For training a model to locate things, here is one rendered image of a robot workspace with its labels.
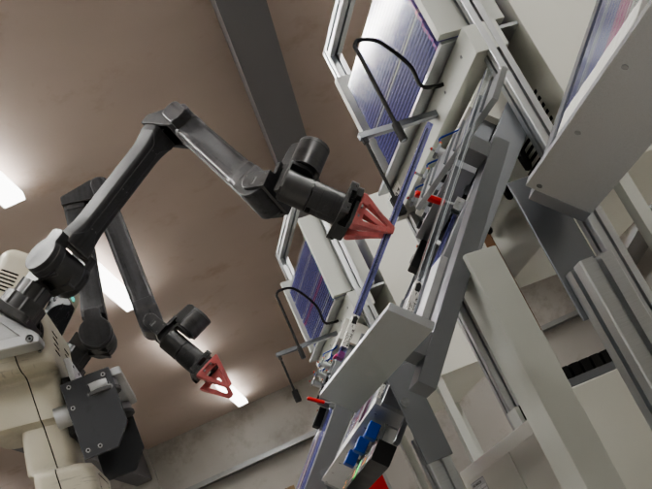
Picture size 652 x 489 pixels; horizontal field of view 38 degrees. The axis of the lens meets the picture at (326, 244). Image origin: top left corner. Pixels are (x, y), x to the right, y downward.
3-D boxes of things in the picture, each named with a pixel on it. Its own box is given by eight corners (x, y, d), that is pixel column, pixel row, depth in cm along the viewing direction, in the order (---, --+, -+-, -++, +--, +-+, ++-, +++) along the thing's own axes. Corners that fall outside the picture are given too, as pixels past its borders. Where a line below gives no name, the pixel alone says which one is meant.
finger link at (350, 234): (392, 225, 166) (343, 204, 165) (406, 206, 160) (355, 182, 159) (381, 257, 162) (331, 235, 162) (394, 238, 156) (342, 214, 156)
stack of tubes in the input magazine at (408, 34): (438, 48, 204) (385, -47, 213) (389, 167, 250) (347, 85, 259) (488, 33, 208) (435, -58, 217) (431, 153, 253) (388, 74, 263)
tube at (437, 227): (407, 332, 127) (400, 328, 127) (404, 336, 128) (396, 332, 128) (493, 70, 154) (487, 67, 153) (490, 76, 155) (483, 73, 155)
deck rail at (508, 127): (414, 417, 164) (381, 402, 165) (411, 420, 166) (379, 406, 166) (536, 112, 196) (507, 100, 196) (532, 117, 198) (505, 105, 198)
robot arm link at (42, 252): (179, 130, 207) (150, 98, 201) (216, 134, 197) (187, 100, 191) (53, 295, 192) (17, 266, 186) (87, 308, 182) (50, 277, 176)
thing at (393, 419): (411, 420, 166) (374, 403, 166) (348, 494, 225) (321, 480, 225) (414, 414, 167) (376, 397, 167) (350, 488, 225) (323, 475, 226)
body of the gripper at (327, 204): (346, 212, 167) (308, 196, 167) (363, 183, 158) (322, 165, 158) (335, 243, 164) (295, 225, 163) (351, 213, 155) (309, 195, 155)
